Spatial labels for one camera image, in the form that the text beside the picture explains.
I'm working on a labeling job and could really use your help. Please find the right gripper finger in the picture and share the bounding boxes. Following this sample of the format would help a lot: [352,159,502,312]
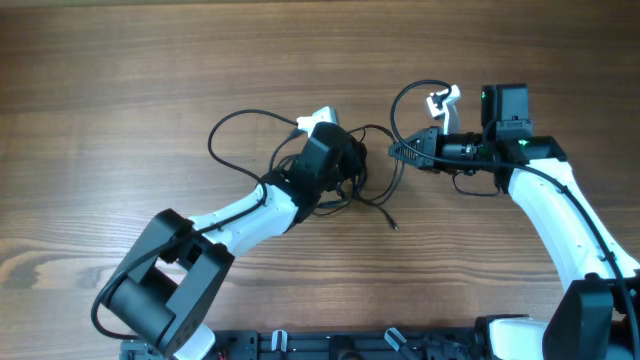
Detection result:
[390,149,430,169]
[389,130,428,152]

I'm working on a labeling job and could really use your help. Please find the thin black USB cable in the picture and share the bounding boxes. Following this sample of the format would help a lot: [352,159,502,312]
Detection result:
[344,123,407,207]

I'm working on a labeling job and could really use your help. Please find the thick black USB cable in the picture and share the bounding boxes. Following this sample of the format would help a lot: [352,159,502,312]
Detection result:
[267,128,366,217]

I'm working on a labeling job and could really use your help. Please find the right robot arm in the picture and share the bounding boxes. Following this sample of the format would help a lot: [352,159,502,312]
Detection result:
[389,82,639,359]

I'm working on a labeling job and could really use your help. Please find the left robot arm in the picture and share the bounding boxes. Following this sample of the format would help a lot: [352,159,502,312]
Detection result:
[98,122,367,359]

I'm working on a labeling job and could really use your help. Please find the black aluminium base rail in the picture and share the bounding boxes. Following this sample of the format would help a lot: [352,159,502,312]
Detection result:
[119,326,501,360]

